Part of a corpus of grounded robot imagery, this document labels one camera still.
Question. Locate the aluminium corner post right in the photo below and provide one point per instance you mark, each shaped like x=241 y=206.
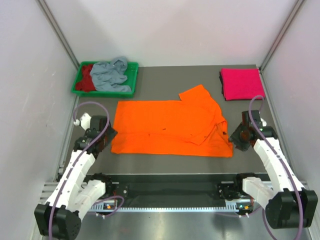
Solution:
x=298 y=4

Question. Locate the aluminium corner post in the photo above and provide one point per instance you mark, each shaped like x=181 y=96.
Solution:
x=298 y=4
x=58 y=32

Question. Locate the grey-blue t shirt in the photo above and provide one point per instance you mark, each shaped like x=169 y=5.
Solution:
x=109 y=76

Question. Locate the dark red t shirt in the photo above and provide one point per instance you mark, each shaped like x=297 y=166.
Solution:
x=85 y=84

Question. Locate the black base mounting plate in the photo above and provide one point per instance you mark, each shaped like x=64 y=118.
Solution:
x=216 y=186

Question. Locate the orange t shirt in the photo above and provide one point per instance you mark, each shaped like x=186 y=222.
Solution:
x=193 y=125

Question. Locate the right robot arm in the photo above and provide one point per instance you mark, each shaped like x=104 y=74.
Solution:
x=286 y=202

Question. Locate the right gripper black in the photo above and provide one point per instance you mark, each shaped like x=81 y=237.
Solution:
x=234 y=138

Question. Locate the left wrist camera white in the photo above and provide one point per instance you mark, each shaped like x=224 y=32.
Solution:
x=84 y=121

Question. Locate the folded pink t shirt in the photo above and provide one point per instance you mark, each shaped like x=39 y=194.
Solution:
x=242 y=83

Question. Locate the slotted cable duct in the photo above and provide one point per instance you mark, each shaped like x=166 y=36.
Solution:
x=227 y=207

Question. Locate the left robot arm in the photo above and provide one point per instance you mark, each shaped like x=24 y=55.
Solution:
x=62 y=213

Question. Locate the aluminium front rail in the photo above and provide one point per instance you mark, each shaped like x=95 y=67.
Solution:
x=50 y=187

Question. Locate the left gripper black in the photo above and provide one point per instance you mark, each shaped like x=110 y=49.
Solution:
x=111 y=133

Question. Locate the green plastic bin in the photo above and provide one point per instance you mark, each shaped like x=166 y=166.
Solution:
x=131 y=73

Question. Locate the aluminium corner post left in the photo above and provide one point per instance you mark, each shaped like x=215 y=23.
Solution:
x=58 y=32

